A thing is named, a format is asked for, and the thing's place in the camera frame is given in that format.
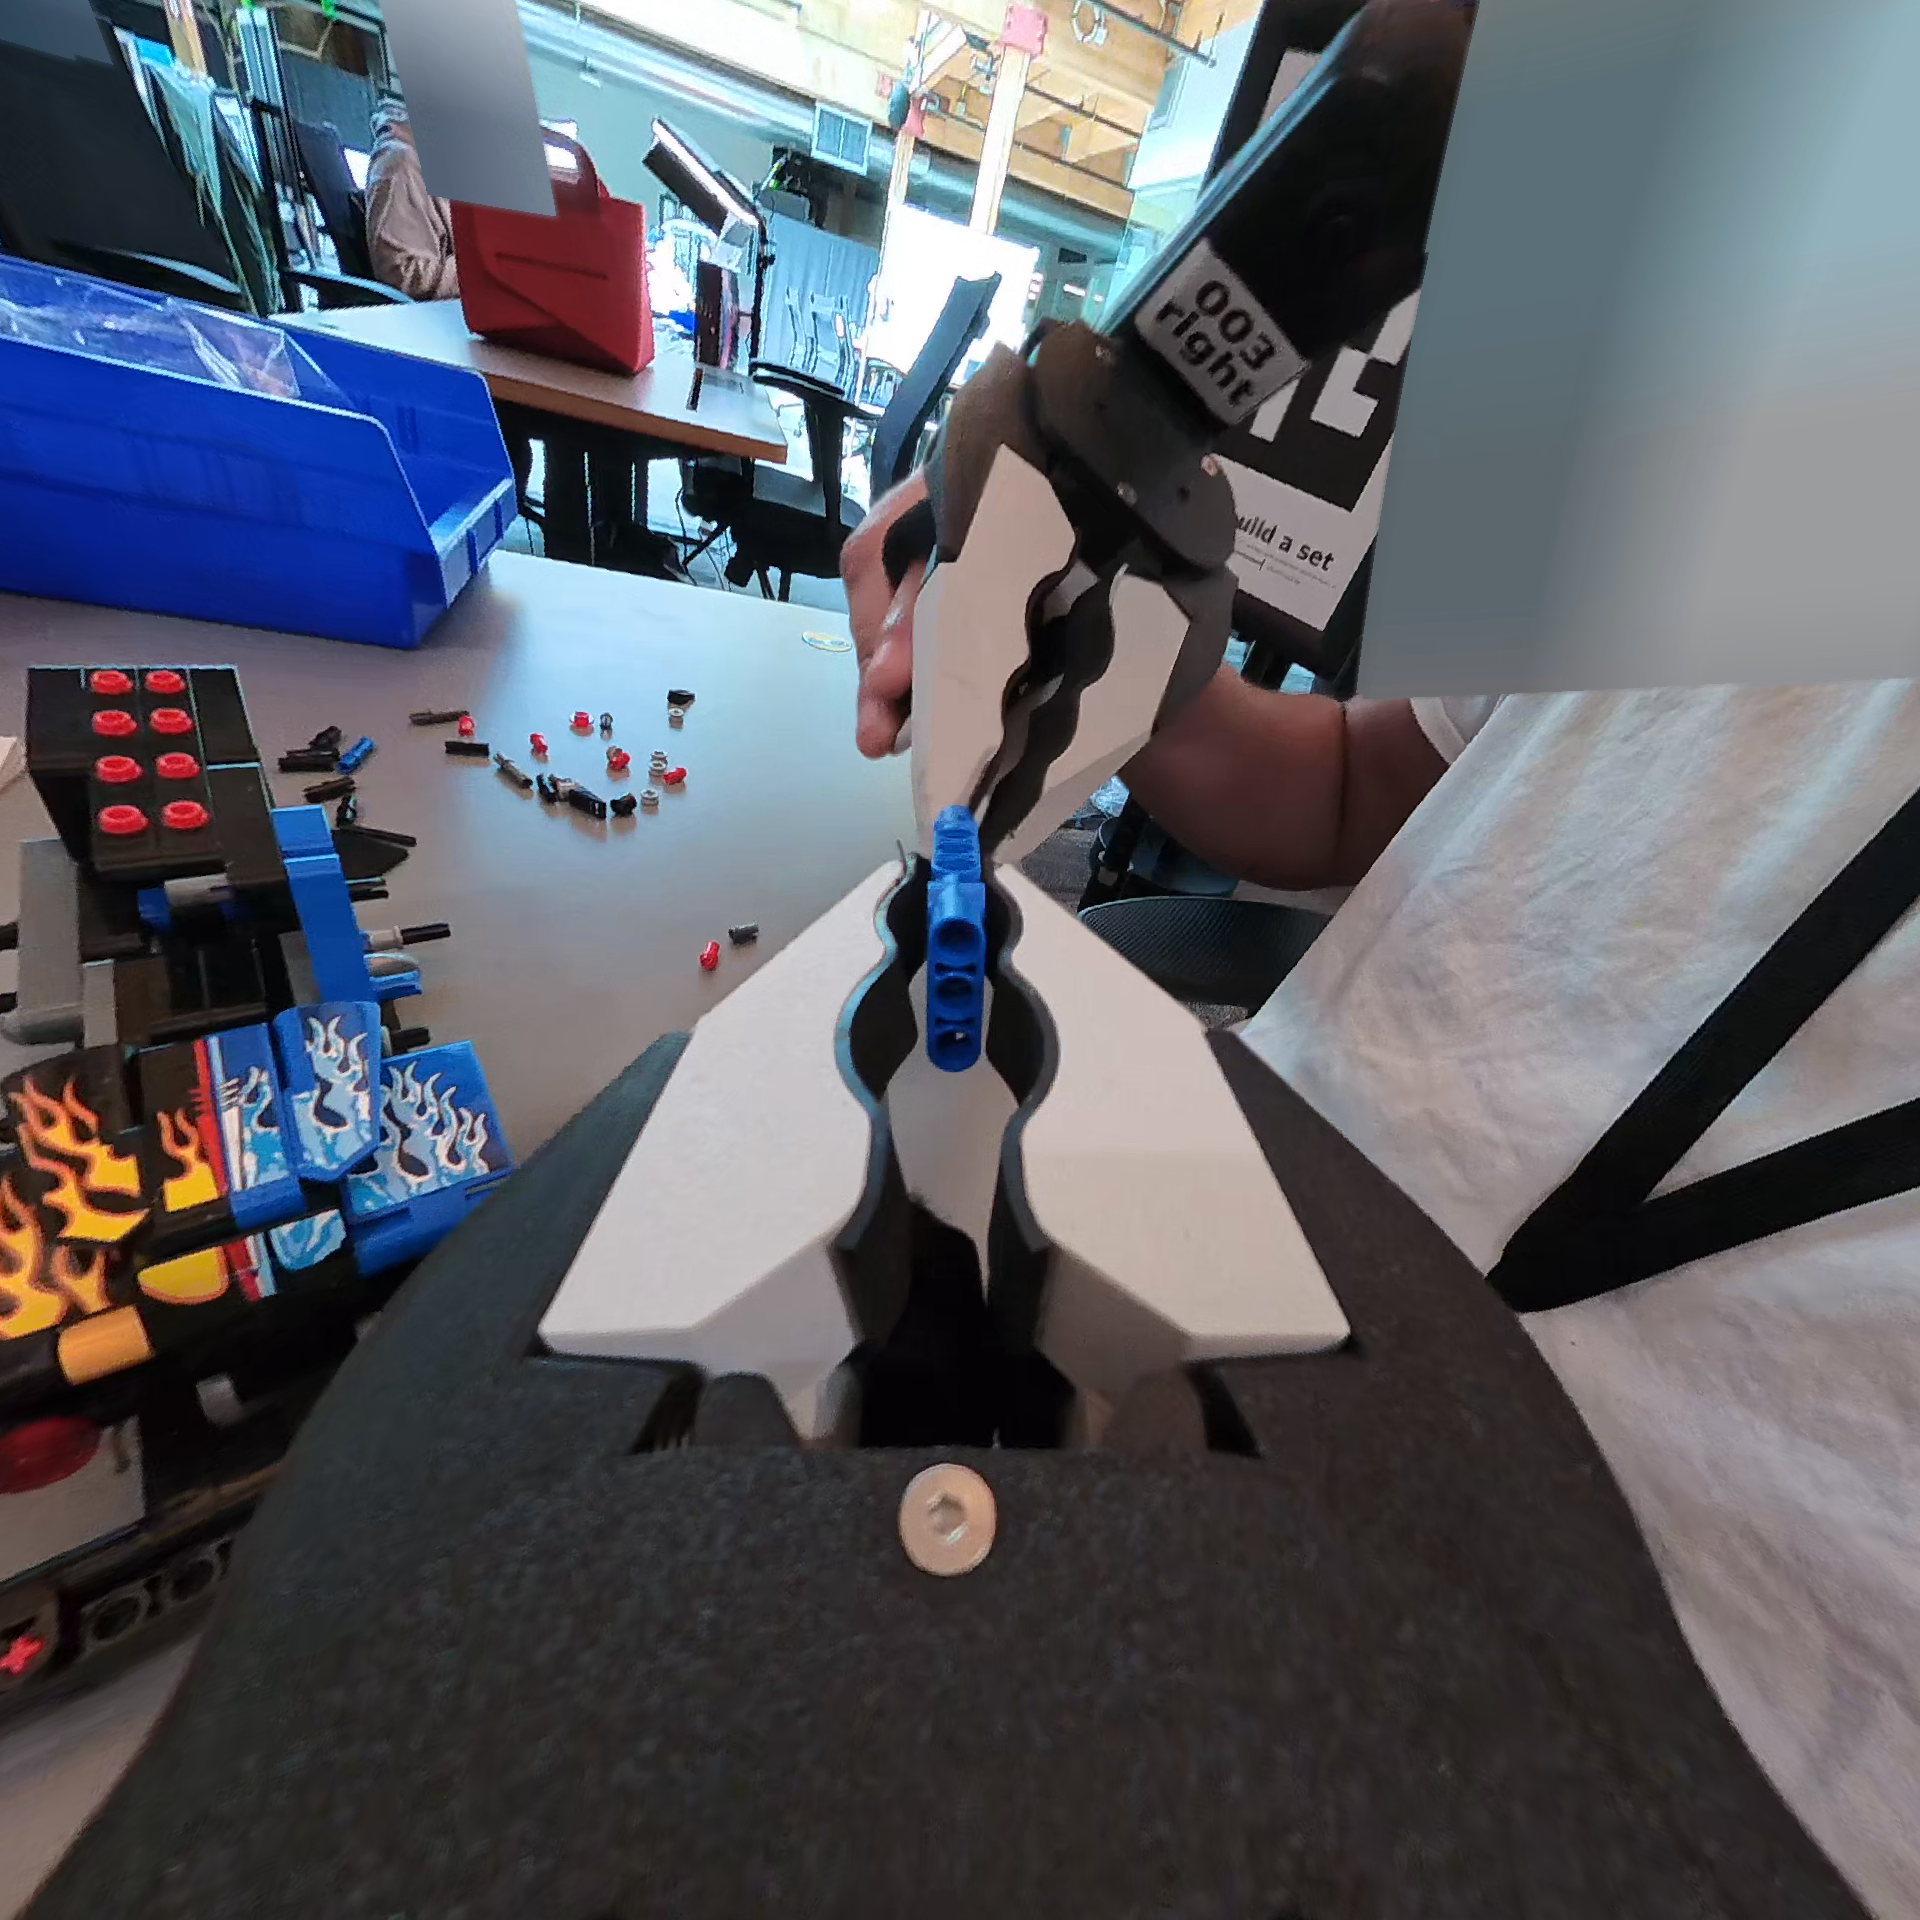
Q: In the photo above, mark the person's right forearm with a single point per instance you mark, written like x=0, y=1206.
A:
x=1290, y=797

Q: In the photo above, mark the wooden desk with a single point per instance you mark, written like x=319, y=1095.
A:
x=600, y=395

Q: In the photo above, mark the black chair armrest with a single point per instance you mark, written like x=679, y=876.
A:
x=1215, y=945

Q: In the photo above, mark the blue lego beam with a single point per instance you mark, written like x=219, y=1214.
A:
x=953, y=960

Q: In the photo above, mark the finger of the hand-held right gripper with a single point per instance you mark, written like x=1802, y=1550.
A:
x=975, y=630
x=1126, y=676

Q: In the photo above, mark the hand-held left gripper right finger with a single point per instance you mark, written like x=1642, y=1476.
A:
x=1170, y=1201

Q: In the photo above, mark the red tote bag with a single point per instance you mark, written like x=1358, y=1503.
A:
x=557, y=284

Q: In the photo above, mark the black office chair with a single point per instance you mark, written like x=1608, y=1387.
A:
x=931, y=376

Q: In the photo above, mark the flat black lego panel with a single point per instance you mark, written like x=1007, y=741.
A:
x=368, y=859

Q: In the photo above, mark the flame-printed lego car model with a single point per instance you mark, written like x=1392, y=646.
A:
x=150, y=1201

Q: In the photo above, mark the dark mesh office chair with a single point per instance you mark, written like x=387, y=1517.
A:
x=90, y=165

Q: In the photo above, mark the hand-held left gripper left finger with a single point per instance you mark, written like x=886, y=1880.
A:
x=720, y=1201

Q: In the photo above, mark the white task sign board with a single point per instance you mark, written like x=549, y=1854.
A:
x=1298, y=579

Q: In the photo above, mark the tilted dark monitor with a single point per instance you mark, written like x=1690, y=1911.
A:
x=697, y=172

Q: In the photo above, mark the scattered small lego pieces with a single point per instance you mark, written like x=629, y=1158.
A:
x=618, y=757

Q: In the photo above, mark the blue plastic bin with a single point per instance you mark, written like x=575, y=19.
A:
x=224, y=495

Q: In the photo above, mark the person's right hand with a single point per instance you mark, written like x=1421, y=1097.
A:
x=874, y=646

